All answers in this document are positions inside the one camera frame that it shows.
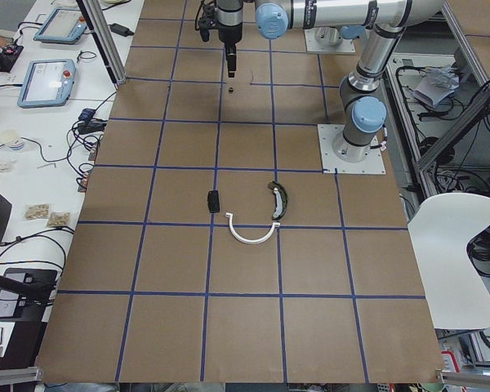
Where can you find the olive brake shoe part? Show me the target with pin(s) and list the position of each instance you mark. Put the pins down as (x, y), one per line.
(281, 199)

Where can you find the blue teach pendant near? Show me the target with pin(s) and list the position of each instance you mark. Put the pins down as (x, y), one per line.
(47, 83)

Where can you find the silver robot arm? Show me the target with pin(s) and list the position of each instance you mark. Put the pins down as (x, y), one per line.
(386, 21)

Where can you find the blue teach pendant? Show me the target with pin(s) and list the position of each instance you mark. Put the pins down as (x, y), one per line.
(62, 26)
(47, 83)

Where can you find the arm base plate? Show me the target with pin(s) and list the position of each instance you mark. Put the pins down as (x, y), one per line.
(340, 157)
(327, 40)

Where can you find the small black flat part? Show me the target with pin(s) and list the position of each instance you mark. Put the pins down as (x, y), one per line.
(213, 201)

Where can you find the white chair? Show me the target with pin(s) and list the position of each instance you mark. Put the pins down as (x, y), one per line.
(440, 232)

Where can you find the aluminium frame post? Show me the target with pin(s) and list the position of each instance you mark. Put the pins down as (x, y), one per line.
(97, 25)

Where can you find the blue black small device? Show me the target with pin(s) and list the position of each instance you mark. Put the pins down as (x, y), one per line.
(87, 114)

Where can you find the white curved plastic part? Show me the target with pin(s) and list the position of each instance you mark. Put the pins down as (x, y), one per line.
(250, 236)

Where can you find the blue teach pendant far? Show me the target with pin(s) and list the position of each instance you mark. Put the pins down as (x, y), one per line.
(62, 26)

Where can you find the black power adapter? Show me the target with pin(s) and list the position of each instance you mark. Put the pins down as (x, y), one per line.
(121, 30)

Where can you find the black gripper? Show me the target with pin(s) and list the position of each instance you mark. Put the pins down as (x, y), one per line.
(229, 33)

